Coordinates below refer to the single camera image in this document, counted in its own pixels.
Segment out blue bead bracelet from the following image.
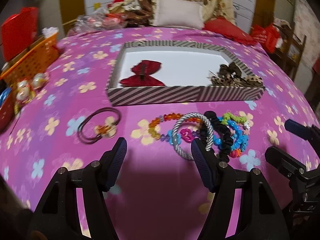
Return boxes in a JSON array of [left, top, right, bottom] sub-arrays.
[[212, 115, 250, 158]]

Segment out black scrunchie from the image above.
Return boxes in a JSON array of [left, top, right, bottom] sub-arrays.
[[204, 111, 234, 163]]

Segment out silver white braided hair ring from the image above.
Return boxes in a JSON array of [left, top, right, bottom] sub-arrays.
[[171, 112, 215, 161]]

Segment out leopard print bow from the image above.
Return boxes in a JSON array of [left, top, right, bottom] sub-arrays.
[[208, 72, 264, 88]]

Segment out orange bead bracelet with charms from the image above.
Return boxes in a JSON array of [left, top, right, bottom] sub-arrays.
[[147, 112, 203, 147]]

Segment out brown scrunchie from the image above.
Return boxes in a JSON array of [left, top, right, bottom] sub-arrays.
[[219, 62, 242, 78]]

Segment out maroon hair tie with charm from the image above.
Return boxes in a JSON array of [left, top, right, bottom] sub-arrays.
[[76, 107, 123, 145]]

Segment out red bow hair clip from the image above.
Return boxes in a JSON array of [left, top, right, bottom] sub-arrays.
[[119, 60, 165, 87]]

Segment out striped jewelry box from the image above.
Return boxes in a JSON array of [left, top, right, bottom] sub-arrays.
[[106, 40, 265, 106]]

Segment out wooden chair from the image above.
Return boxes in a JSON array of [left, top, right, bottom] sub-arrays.
[[270, 22, 307, 81]]

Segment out red shopping bag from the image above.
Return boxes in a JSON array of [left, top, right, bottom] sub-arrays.
[[251, 24, 280, 54]]

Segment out small red plastic basket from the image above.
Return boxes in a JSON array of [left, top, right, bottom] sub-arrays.
[[0, 87, 15, 133]]

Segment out red cushion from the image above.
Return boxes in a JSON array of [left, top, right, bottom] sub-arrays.
[[203, 16, 257, 46]]

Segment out round ornament ball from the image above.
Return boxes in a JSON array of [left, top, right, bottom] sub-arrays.
[[31, 73, 49, 89]]

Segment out orange plastic basket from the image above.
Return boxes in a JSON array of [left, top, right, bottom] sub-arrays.
[[1, 33, 60, 86]]

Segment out white pillow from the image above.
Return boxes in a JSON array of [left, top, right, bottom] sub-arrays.
[[152, 0, 204, 29]]

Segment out red gift bag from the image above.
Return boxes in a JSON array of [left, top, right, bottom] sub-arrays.
[[1, 7, 39, 61]]

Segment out clear plastic bag pile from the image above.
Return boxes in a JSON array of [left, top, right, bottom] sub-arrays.
[[66, 8, 127, 36]]

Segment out santa plush toy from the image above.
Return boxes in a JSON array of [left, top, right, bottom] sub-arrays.
[[107, 0, 125, 14]]

